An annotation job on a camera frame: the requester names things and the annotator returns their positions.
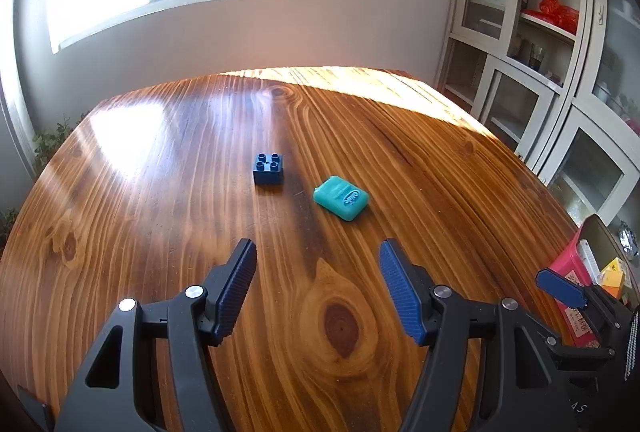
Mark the teal floss container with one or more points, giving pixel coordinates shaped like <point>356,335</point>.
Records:
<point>342,199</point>

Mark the blue building block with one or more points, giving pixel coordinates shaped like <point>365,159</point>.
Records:
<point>268,172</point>

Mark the potted plant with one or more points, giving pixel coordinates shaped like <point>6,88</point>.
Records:
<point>7,224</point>

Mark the white carton red stripe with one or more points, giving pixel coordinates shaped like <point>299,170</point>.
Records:
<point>589,257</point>

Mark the silver foil bag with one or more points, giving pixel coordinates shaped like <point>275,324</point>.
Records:
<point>630,237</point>

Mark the yellow barcode carton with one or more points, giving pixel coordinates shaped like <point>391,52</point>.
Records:
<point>612,277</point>

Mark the metal cans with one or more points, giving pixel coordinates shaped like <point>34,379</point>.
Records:
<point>535,55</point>

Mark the white standing air conditioner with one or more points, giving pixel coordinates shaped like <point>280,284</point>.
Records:
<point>10,77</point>

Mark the red plastic bag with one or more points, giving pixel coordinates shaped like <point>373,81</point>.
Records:
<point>555,10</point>

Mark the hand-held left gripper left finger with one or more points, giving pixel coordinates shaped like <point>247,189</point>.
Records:
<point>235,292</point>

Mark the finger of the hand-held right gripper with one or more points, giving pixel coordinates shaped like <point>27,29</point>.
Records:
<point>585,353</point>
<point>560,286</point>

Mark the green leafy plant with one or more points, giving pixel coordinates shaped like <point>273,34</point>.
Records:
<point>50,145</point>

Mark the pink cardboard box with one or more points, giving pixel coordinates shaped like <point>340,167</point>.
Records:
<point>567,267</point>

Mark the wooden desktop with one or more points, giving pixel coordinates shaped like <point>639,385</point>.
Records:
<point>150,212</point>

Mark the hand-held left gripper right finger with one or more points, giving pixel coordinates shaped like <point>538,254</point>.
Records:
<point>400,292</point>

